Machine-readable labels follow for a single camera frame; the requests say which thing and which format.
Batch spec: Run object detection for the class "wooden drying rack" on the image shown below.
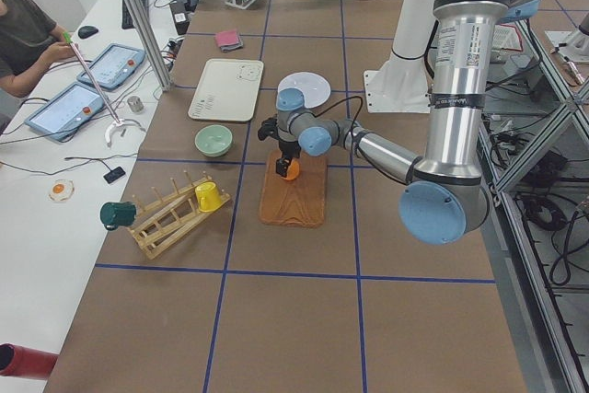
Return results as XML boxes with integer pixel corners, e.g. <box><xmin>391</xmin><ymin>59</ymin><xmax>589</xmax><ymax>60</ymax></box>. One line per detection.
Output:
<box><xmin>127</xmin><ymin>172</ymin><xmax>231</xmax><ymax>260</ymax></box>

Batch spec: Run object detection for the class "aluminium frame post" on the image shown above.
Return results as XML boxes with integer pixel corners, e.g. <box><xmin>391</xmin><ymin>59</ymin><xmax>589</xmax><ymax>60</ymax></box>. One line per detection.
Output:
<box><xmin>123</xmin><ymin>0</ymin><xmax>173</xmax><ymax>92</ymax></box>

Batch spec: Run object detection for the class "pink cloth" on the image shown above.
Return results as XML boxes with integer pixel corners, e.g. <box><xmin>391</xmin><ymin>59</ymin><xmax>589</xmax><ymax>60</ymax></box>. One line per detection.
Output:
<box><xmin>214</xmin><ymin>29</ymin><xmax>242</xmax><ymax>48</ymax></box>

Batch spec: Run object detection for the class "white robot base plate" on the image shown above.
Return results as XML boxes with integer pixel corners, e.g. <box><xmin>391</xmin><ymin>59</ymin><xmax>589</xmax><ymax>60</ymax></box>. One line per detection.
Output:
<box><xmin>364</xmin><ymin>70</ymin><xmax>430</xmax><ymax>114</ymax></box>

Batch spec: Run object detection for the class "fried egg toy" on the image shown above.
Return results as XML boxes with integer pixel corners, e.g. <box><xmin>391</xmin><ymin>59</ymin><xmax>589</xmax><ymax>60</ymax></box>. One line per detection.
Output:
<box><xmin>49</xmin><ymin>179</ymin><xmax>75</xmax><ymax>202</ymax></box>

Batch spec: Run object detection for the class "far teach pendant tablet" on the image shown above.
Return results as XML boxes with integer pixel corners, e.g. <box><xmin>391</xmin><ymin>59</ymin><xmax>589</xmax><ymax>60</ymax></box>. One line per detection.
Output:
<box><xmin>88</xmin><ymin>43</ymin><xmax>145</xmax><ymax>91</ymax></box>

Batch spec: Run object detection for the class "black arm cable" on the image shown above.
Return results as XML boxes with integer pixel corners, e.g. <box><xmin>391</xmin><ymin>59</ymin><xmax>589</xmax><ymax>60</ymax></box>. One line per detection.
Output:
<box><xmin>311</xmin><ymin>96</ymin><xmax>369</xmax><ymax>168</ymax></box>

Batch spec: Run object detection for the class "near teach pendant tablet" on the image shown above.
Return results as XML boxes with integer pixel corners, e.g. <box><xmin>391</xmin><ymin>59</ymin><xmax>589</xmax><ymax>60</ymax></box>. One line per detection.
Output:
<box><xmin>25</xmin><ymin>83</ymin><xmax>104</xmax><ymax>142</ymax></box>

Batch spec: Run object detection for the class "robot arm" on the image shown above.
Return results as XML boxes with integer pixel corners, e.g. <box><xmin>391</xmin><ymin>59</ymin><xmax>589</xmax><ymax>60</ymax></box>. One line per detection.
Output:
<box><xmin>269</xmin><ymin>0</ymin><xmax>540</xmax><ymax>245</ymax></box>

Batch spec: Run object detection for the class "orange fruit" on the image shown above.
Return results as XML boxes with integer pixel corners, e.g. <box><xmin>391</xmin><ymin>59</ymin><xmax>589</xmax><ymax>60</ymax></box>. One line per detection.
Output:
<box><xmin>283</xmin><ymin>158</ymin><xmax>300</xmax><ymax>181</ymax></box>

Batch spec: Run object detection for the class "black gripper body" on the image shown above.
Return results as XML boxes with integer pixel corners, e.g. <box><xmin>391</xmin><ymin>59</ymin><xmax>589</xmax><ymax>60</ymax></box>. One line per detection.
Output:
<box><xmin>279</xmin><ymin>140</ymin><xmax>301</xmax><ymax>159</ymax></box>

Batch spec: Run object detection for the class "dark green mug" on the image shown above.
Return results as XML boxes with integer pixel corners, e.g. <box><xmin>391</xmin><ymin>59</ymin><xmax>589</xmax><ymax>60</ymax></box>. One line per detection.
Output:
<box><xmin>99</xmin><ymin>202</ymin><xmax>137</xmax><ymax>230</ymax></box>

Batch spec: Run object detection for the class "yellow mug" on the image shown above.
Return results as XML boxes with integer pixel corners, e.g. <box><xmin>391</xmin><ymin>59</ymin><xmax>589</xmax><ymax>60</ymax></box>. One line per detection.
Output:
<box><xmin>195</xmin><ymin>181</ymin><xmax>223</xmax><ymax>213</ymax></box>

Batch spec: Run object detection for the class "white round plate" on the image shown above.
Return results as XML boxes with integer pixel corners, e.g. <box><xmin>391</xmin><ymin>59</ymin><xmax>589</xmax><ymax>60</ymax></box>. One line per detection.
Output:
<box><xmin>277</xmin><ymin>72</ymin><xmax>331</xmax><ymax>109</ymax></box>

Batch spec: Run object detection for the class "green bowl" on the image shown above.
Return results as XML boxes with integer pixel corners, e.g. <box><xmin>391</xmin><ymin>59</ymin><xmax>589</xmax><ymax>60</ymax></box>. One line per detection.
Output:
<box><xmin>194</xmin><ymin>124</ymin><xmax>233</xmax><ymax>157</ymax></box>

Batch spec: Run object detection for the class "black keyboard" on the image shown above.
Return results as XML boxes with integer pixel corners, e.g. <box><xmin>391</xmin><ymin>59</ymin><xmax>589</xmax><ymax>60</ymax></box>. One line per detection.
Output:
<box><xmin>121</xmin><ymin>0</ymin><xmax>150</xmax><ymax>30</ymax></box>

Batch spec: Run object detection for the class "metal cylinder weight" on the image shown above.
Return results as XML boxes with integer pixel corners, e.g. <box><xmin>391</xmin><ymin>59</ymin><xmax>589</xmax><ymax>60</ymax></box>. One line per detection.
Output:
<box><xmin>127</xmin><ymin>96</ymin><xmax>144</xmax><ymax>113</ymax></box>

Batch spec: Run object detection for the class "small black device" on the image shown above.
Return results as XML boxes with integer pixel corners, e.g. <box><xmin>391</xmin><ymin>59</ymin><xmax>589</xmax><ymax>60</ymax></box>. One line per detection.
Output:
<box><xmin>103</xmin><ymin>167</ymin><xmax>126</xmax><ymax>184</ymax></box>

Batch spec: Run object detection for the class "seated person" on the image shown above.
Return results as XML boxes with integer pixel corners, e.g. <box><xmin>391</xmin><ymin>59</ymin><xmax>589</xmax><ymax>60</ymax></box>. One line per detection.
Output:
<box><xmin>1</xmin><ymin>0</ymin><xmax>75</xmax><ymax>98</ymax></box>

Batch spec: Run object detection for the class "black computer mouse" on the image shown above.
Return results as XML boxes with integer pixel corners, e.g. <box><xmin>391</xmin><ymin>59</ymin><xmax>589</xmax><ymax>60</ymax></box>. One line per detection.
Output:
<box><xmin>77</xmin><ymin>25</ymin><xmax>99</xmax><ymax>40</ymax></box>

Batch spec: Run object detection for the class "white arc stand with rod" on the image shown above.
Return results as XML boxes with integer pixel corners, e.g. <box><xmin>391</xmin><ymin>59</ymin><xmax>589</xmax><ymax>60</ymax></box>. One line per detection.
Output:
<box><xmin>63</xmin><ymin>31</ymin><xmax>146</xmax><ymax>148</ymax></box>

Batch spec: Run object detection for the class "wooden cutting board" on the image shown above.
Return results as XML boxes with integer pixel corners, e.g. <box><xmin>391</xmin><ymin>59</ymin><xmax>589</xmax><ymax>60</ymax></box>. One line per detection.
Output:
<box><xmin>259</xmin><ymin>149</ymin><xmax>328</xmax><ymax>228</ymax></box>

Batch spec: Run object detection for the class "teach pendant tablet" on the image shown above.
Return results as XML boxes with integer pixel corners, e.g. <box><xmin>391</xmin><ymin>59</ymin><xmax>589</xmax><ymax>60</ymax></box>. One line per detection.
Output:
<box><xmin>88</xmin><ymin>43</ymin><xmax>145</xmax><ymax>91</ymax></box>
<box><xmin>25</xmin><ymin>83</ymin><xmax>104</xmax><ymax>142</ymax></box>

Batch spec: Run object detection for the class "cream bear serving tray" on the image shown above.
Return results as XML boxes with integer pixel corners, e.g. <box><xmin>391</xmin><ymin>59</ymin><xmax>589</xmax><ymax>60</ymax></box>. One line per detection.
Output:
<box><xmin>187</xmin><ymin>58</ymin><xmax>264</xmax><ymax>122</ymax></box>

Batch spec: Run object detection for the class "grey cloth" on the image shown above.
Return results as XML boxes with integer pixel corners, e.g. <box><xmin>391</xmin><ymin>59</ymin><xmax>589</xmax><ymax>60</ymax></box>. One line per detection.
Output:
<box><xmin>219</xmin><ymin>40</ymin><xmax>244</xmax><ymax>52</ymax></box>

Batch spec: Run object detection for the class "red cylinder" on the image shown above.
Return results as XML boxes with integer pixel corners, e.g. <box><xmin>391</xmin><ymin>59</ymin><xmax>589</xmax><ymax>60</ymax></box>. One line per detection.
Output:
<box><xmin>1</xmin><ymin>343</ymin><xmax>59</xmax><ymax>380</ymax></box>

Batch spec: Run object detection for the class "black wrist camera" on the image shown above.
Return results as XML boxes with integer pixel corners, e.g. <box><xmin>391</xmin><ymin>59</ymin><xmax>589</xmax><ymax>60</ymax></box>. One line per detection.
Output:
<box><xmin>257</xmin><ymin>117</ymin><xmax>279</xmax><ymax>141</ymax></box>

